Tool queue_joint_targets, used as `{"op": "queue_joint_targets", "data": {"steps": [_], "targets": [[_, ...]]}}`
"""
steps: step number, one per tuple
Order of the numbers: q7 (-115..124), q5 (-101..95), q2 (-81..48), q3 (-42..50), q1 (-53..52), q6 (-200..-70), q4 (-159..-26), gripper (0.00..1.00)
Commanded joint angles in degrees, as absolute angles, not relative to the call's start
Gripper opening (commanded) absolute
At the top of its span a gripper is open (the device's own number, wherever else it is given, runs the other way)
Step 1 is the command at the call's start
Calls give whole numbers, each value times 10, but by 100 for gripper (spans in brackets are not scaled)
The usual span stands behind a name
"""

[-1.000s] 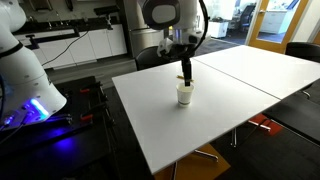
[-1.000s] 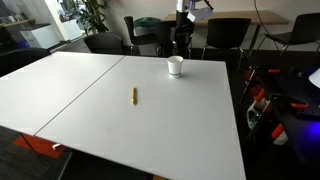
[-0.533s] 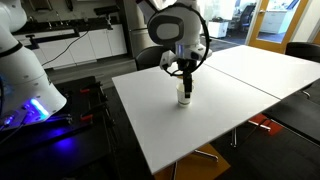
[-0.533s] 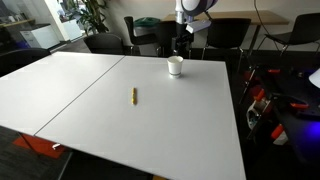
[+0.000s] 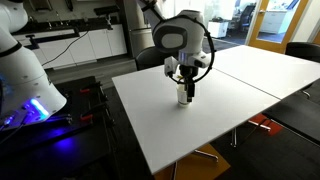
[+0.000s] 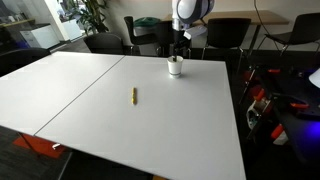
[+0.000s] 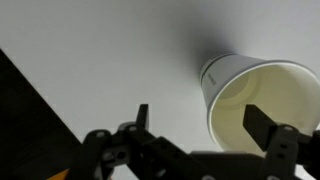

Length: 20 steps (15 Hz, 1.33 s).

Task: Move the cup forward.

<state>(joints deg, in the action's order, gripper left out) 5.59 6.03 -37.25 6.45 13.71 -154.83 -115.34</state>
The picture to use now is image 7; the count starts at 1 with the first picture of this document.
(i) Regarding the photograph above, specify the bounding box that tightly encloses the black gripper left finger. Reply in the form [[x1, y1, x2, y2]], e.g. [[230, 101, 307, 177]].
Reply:
[[71, 103, 201, 180]]

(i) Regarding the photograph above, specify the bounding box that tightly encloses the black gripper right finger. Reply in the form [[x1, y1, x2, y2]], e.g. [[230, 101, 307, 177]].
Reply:
[[242, 103, 320, 180]]

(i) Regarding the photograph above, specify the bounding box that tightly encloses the white paper cup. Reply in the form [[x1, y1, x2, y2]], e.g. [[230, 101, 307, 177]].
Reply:
[[199, 53, 320, 158]]

